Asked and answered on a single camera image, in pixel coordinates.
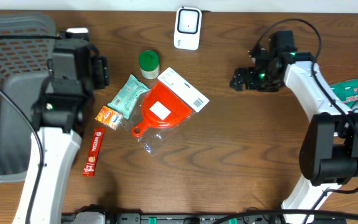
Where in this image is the white barcode scanner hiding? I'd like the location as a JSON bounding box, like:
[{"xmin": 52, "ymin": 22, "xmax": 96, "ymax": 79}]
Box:
[{"xmin": 173, "ymin": 6, "xmax": 202, "ymax": 50}]

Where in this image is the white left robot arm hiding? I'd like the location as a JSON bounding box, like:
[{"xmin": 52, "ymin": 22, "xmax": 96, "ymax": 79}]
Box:
[{"xmin": 13, "ymin": 39, "xmax": 109, "ymax": 223}]

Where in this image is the red tool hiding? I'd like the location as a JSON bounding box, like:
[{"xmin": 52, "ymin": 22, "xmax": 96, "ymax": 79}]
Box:
[{"xmin": 124, "ymin": 67, "xmax": 209, "ymax": 155}]

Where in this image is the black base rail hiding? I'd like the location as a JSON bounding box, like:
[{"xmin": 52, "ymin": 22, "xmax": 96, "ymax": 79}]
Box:
[{"xmin": 61, "ymin": 212, "xmax": 347, "ymax": 224}]

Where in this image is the red coffee stick packet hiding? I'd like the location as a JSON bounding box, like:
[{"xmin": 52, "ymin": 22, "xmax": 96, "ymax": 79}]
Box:
[{"xmin": 82, "ymin": 128, "xmax": 105, "ymax": 177}]

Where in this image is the teal wet wipes pack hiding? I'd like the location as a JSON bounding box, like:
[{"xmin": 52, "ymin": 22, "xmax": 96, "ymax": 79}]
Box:
[{"xmin": 108, "ymin": 74, "xmax": 150, "ymax": 119}]

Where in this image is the small orange snack box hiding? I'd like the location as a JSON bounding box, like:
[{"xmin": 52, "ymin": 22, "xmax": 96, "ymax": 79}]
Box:
[{"xmin": 95, "ymin": 106, "xmax": 123, "ymax": 130}]

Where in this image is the green lid jar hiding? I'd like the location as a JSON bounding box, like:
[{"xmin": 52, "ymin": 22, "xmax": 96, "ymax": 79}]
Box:
[{"xmin": 138, "ymin": 50, "xmax": 160, "ymax": 80}]

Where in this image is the grey plastic shopping basket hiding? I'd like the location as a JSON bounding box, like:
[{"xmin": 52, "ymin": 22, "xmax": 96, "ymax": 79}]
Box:
[{"xmin": 0, "ymin": 12, "xmax": 56, "ymax": 183}]

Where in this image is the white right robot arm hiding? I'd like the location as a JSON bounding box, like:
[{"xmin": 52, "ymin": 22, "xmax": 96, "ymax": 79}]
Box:
[{"xmin": 229, "ymin": 30, "xmax": 358, "ymax": 212}]

